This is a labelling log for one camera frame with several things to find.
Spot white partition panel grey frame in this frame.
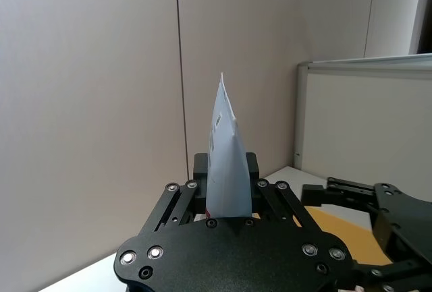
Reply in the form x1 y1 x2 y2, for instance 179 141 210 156
293 53 432 202

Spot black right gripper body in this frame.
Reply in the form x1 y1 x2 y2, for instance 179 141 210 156
370 181 432 266

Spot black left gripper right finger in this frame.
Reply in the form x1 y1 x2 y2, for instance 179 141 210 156
245 152 321 235

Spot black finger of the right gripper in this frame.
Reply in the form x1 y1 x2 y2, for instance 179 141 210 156
337 259 432 292
300 177 378 214

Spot white plastic pouch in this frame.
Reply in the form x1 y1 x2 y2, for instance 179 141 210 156
204 71 253 219

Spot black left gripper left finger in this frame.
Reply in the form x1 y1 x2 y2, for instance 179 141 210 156
143 152 212 235

